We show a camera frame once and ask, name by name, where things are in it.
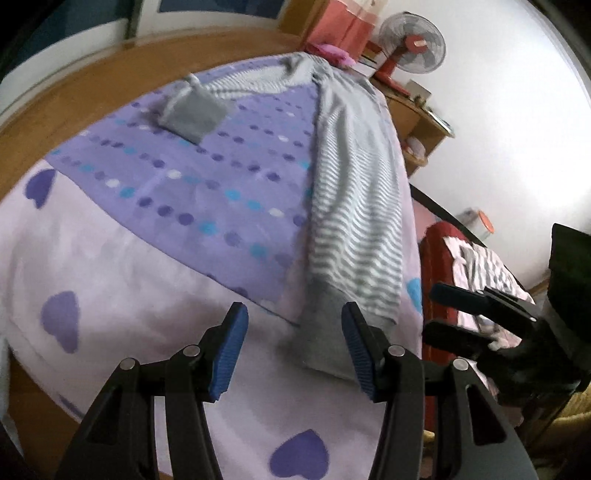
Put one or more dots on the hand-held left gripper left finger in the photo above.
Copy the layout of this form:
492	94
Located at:
228	350

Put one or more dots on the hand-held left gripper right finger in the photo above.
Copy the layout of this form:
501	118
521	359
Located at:
358	355

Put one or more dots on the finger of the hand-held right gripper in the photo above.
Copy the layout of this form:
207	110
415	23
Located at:
457	339
448	294

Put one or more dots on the grey striped sweater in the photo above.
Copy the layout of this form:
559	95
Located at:
355	207

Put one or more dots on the red upholstered chair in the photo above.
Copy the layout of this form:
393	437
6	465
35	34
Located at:
436	277

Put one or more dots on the white grey pink cloth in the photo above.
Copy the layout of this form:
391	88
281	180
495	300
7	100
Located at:
485	272

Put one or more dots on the orange lidded jar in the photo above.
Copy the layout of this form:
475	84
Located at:
485	221

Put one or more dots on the purple dotted heart bedsheet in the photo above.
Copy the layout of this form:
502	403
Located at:
138	277

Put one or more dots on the wooden bedside desk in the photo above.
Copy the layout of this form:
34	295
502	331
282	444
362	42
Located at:
411	115

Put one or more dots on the beige small box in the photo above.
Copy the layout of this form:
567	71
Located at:
418	90

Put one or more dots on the white book stack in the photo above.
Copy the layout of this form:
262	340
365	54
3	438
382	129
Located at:
370	67

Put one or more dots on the red white electric fan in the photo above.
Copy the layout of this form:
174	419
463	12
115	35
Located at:
411	46

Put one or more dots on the magenta folded cloth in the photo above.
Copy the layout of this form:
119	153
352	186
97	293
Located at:
334	51

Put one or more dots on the pink curtain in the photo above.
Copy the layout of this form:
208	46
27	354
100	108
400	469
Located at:
341	23

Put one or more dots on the wooden bed headboard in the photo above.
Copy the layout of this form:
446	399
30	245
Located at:
92	78

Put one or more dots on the white framed window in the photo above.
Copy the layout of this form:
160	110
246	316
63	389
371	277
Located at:
143	18

